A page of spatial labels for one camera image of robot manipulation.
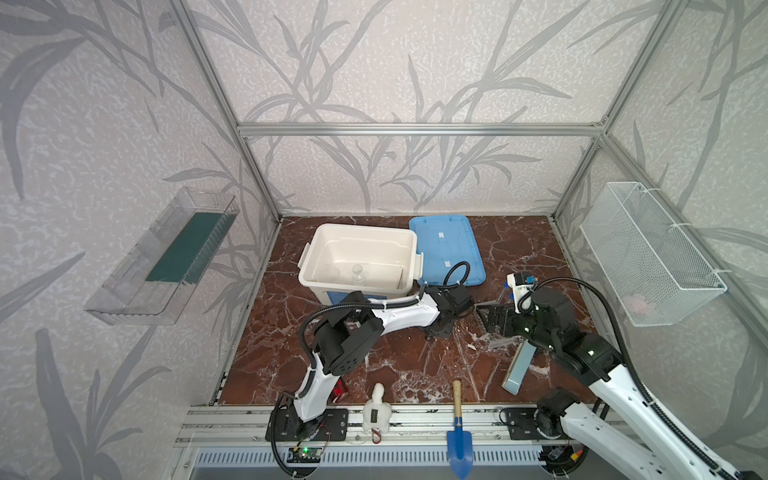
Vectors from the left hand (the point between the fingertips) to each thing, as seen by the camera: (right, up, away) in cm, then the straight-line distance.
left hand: (441, 321), depth 91 cm
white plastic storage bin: (-35, +18, +14) cm, 42 cm away
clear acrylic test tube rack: (+16, -5, -4) cm, 17 cm away
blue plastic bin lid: (+5, +25, +22) cm, 33 cm away
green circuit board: (-36, -27, -19) cm, 49 cm away
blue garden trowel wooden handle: (+2, -24, -19) cm, 31 cm away
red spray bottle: (-29, -14, -14) cm, 35 cm away
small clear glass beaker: (-27, +14, +5) cm, 31 cm away
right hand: (+10, +10, -15) cm, 21 cm away
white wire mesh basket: (+41, +18, -30) cm, 53 cm away
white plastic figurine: (-18, -18, -18) cm, 31 cm away
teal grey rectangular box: (+19, -9, -11) cm, 24 cm away
